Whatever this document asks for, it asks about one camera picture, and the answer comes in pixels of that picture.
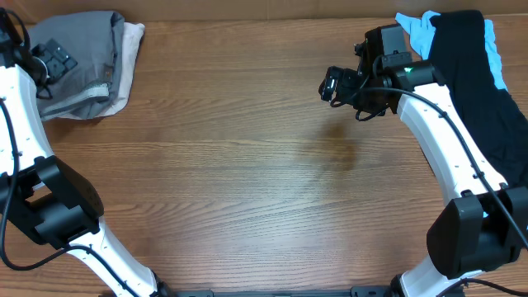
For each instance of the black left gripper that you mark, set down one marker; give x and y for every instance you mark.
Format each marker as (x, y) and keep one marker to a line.
(60, 60)

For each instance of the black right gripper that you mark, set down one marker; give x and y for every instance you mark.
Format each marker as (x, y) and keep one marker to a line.
(345, 78)

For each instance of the grey shorts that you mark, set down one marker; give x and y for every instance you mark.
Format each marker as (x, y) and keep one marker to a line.
(94, 39)

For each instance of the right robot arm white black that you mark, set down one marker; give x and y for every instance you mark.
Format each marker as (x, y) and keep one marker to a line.
(484, 222)

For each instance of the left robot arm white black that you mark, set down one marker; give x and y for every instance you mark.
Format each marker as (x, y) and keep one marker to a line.
(43, 196)

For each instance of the folded beige shorts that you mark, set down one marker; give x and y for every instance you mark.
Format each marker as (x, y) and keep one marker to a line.
(133, 34)

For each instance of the light blue garment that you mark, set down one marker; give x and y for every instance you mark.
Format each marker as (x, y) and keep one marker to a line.
(420, 37)

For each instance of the black garment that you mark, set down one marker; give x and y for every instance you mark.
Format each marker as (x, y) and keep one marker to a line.
(490, 114)

